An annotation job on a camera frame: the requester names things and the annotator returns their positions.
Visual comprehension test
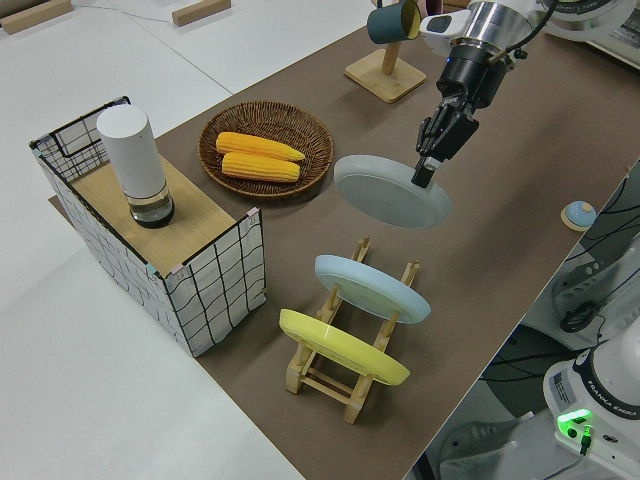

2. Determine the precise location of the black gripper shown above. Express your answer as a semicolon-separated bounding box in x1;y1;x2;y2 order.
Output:
411;42;514;189

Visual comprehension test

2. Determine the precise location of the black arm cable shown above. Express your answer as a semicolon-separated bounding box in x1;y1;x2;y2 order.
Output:
492;0;559;64

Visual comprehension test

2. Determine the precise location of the wooden plate rack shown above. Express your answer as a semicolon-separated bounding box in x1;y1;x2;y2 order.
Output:
285;235;422;425

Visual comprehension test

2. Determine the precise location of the yellow corn cob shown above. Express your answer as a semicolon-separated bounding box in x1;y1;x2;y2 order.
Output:
215;131;307;163
220;152;302;184

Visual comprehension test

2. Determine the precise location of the brown table mat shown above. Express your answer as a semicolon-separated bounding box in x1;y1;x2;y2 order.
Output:
48;0;640;480

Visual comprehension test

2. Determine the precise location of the white cylinder with glass base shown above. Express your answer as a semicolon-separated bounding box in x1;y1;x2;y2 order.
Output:
96;105;177;230

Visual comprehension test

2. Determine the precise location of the yellow plate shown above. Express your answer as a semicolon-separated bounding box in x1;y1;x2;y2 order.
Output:
278;308;412;387

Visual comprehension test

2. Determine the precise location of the blue call bell wooden base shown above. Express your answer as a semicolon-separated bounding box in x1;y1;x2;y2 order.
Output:
560;200;596;232

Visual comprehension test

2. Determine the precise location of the coiled black cable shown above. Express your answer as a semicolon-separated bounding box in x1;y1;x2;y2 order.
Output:
559;301;597;334

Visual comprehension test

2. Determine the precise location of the black cable bundle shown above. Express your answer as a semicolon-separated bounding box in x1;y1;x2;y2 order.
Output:
582;167;640;254

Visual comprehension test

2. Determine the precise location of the gray plate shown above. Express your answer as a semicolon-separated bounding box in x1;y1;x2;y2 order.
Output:
333;154;454;231

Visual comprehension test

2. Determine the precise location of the teal mug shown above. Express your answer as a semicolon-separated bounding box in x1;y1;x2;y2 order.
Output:
366;0;422;45

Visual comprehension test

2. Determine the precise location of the wooden mug tree stand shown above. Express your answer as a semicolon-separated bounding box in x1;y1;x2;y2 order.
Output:
344;0;428;105

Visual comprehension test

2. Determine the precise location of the brown wicker basket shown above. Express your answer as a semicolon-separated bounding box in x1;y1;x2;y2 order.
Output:
197;101;336;200

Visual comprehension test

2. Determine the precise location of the wire grid box wooden shelf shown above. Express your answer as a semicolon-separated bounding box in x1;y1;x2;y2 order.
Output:
28;95;266;359

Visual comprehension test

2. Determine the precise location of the light blue plate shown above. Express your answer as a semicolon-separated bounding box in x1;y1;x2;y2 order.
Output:
314;254;432;326

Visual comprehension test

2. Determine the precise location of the short wooden block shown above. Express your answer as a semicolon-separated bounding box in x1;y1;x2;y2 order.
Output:
171;0;232;27

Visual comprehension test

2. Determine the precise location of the white toaster oven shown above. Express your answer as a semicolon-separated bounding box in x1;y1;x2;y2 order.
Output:
544;14;640;71

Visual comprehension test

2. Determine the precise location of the long wooden block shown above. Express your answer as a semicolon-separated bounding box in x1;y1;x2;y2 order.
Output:
0;0;74;35

